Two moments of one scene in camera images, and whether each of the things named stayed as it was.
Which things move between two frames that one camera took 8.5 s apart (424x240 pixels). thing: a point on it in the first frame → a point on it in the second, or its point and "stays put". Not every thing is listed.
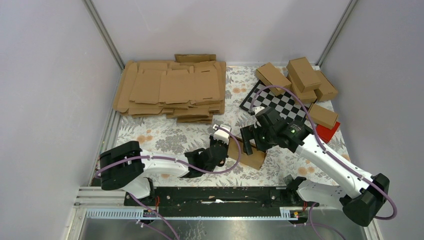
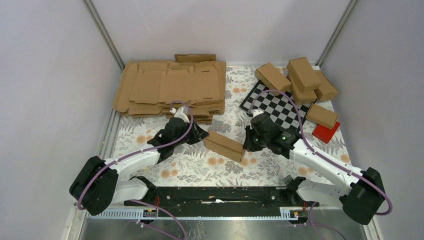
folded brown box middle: (307, 97) stays put
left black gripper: (212, 140) → (199, 133)
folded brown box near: (322, 116) stays put
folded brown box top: (304, 74) stays put
